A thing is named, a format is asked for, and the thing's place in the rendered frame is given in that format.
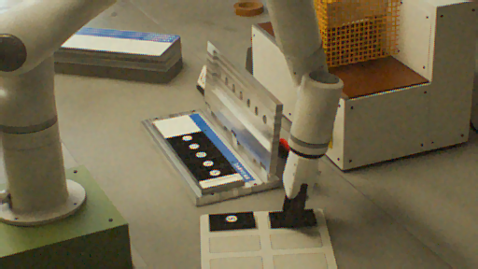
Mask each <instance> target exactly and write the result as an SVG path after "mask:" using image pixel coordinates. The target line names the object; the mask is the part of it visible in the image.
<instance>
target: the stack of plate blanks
mask: <svg viewBox="0 0 478 269"><path fill-rule="evenodd" d="M81 29H89V30H97V31H106V32H123V33H131V34H140V35H165V36H173V37H178V39H176V41H175V42H173V43H172V45H171V46H169V47H168V49H167V50H165V52H163V53H162V55H160V56H153V55H145V54H137V53H129V52H113V51H105V50H89V49H74V48H66V47H59V48H58V49H57V50H56V51H54V72H58V73H72V74H80V75H87V76H95V77H109V78H123V79H130V80H144V81H151V82H159V83H168V82H169V80H171V79H172V77H174V76H175V75H176V73H177V72H178V71H179V70H180V69H181V68H182V52H181V51H182V46H181V42H180V39H181V37H180V35H167V34H158V33H149V32H132V31H123V30H114V29H106V28H89V27H82V28H81Z"/></svg>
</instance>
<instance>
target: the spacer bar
mask: <svg viewBox="0 0 478 269"><path fill-rule="evenodd" d="M241 180H243V178H242V177H241V176H240V175H239V173H238V174H234V175H231V176H225V177H219V178H215V179H208V180H206V181H202V182H200V186H202V188H203V190H205V189H208V188H212V187H215V186H221V185H224V184H228V183H231V182H237V181H241Z"/></svg>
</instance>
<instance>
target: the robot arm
mask: <svg viewBox="0 0 478 269"><path fill-rule="evenodd" d="M119 1H121V0H0V150H1V155H2V164H3V168H4V173H5V182H6V186H7V187H6V188H5V189H4V190H3V191H0V221H3V222H4V223H7V224H14V225H19V226H35V225H40V224H49V223H52V222H54V221H57V220H61V219H64V218H66V217H69V216H71V215H72V214H75V212H77V211H78V210H79V209H80V208H81V207H82V206H83V204H85V201H86V192H85V190H84V189H83V188H82V186H80V185H79V184H78V183H77V182H74V181H72V180H70V179H66V177H65V172H64V161H63V152H62V140H61V135H60V128H59V123H58V112H57V106H56V101H55V94H54V51H56V50H57V49H58V48H59V47H60V46H61V45H63V44H64V42H67V41H68V39H69V38H71V37H72V35H74V34H75V33H76V32H78V31H79V30H80V29H81V28H82V27H84V26H85V24H87V23H89V21H92V19H93V18H96V16H98V15H99V14H101V13H102V12H103V11H106V10H107V9H108V8H110V7H112V6H113V5H116V4H117V3H118V2H119ZM265 2H266V5H267V7H268V13H269V16H270V19H271V22H272V26H273V29H274V37H275V39H276V42H277V44H278V48H279V49H280V51H281V52H282V54H283V55H284V56H285V60H286V63H287V65H288V71H289V73H290V75H291V77H292V83H293V86H294V88H295V93H296V97H297V104H296V106H295V113H294V117H293V120H292V126H291V129H290V133H289V136H288V144H289V146H288V148H289V149H290V152H289V154H288V160H287V163H286V165H285V172H284V175H283V182H284V186H285V192H286V194H285V200H284V203H283V206H282V210H288V214H287V218H286V221H285V224H286V225H287V226H293V227H300V225H301V221H302V213H303V211H304V209H305V204H306V201H308V200H309V199H310V197H311V195H312V192H313V187H314V183H315V180H316V170H317V166H318V161H319V158H322V157H323V155H324V153H326V152H327V150H328V148H329V144H330V136H331V133H332V130H333V124H334V122H335V118H336V115H337V109H338V106H339V104H340V97H341V94H342V91H343V88H344V83H343V81H342V80H341V79H340V78H338V77H336V76H334V75H333V74H331V73H329V70H328V67H327V60H326V56H325V52H324V49H323V41H322V38H321V35H320V32H319V31H320V28H319V24H318V20H317V16H316V8H315V4H314V1H313V0H265ZM296 195H299V196H296Z"/></svg>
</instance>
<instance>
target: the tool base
mask: <svg viewBox="0 0 478 269"><path fill-rule="evenodd" d="M206 107H207V108H204V109H200V108H199V109H195V110H192V111H194V112H192V111H184V112H180V113H176V114H169V115H165V116H161V117H159V118H158V119H157V120H155V118H151V119H146V120H141V129H142V131H144V132H145V135H146V136H147V137H148V139H149V141H151V144H152V145H153V146H154V147H155V149H156V150H157V151H158V152H159V154H160V155H161V156H162V159H163V160H164V161H165V163H166V164H167V165H168V166H169V169H170V170H171V171H172V173H173V174H174V176H176V179H177V180H178V181H179V183H180V184H181V186H182V188H183V189H184V190H185V191H186V193H187V194H188V196H189V197H190V199H191V200H192V202H193V203H194V204H195V205H196V206H201V205H207V204H210V203H216V202H220V201H223V200H226V199H232V198H235V197H238V196H245V195H248V194H251V193H254V192H261V191H267V190H272V189H275V188H279V187H280V179H278V177H277V176H276V175H275V174H270V175H269V174H268V172H266V166H265V165H264V164H259V163H258V161H257V160H256V159H254V160H255V162H254V161H253V160H252V159H251V158H250V157H249V156H248V155H247V153H246V152H245V151H244V145H242V144H241V142H240V141H238V140H237V138H236V133H235V132H231V131H230V130H229V129H228V128H227V127H226V128H227V130H225V129H224V128H223V126H222V125H221V124H220V123H219V122H218V121H217V115H216V114H214V113H213V111H212V110H211V109H210V105H209V104H206ZM196 113H198V114H200V115H201V116H202V117H203V119H204V120H205V121H206V123H207V124H209V125H210V127H211V128H212V129H213V131H215V132H216V133H217V135H218V136H219V137H220V139H221V140H222V141H223V142H224V143H225V145H227V147H228V148H229V149H231V151H232V152H233V154H234V155H235V156H236V157H237V159H239V161H240V162H241V163H242V164H243V165H244V167H245V168H246V169H247V170H248V172H250V173H251V175H252V176H253V177H254V178H255V179H256V180H255V181H253V182H247V183H245V186H240V187H236V188H233V189H230V190H223V191H217V192H213V193H214V195H211V193H212V192H211V193H208V194H205V195H201V194H200V192H199V191H198V190H197V189H196V186H194V184H193V183H192V181H191V180H190V178H189V177H188V176H187V175H186V172H184V170H183V169H182V167H181V166H180V165H179V163H178V162H177V161H176V159H175V158H174V156H173V155H172V153H171V152H170V151H169V149H168V148H167V147H166V146H165V145H164V143H163V142H162V140H161V139H160V138H159V135H158V134H156V132H155V131H154V129H153V128H152V127H151V124H152V122H153V121H160V120H167V119H171V118H178V117H182V116H186V115H189V114H196ZM254 183H257V184H258V185H256V186H254Z"/></svg>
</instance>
